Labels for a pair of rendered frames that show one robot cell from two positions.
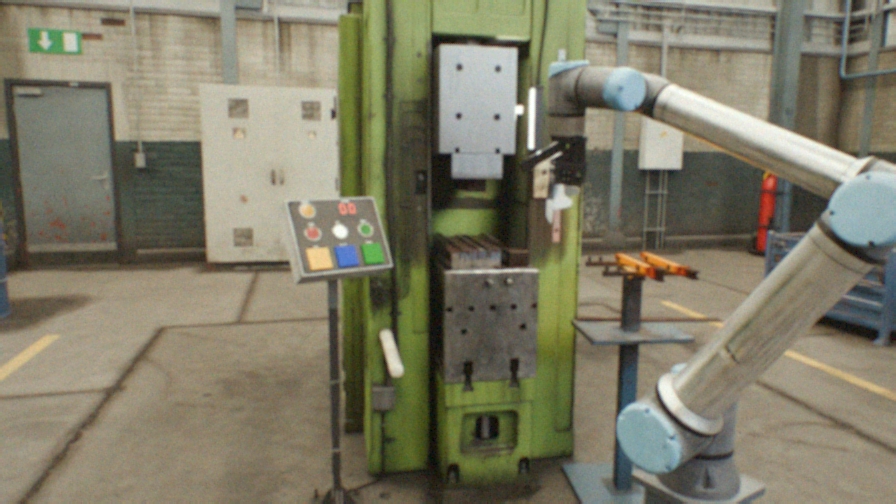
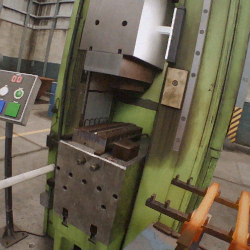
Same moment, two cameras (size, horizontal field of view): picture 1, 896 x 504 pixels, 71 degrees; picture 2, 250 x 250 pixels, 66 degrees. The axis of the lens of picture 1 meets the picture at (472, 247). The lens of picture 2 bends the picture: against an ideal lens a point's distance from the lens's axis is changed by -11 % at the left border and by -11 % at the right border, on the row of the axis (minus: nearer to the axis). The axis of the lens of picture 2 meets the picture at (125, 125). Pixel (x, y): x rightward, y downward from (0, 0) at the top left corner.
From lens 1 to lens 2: 1.92 m
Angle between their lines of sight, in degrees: 38
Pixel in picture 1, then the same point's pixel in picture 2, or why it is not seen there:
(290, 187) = not seen: hidden behind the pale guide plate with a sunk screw
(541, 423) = not seen: outside the picture
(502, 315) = (90, 191)
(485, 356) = (76, 212)
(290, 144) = not seen: hidden behind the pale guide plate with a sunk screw
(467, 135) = (99, 37)
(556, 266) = (170, 171)
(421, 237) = (78, 113)
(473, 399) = (67, 232)
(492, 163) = (113, 61)
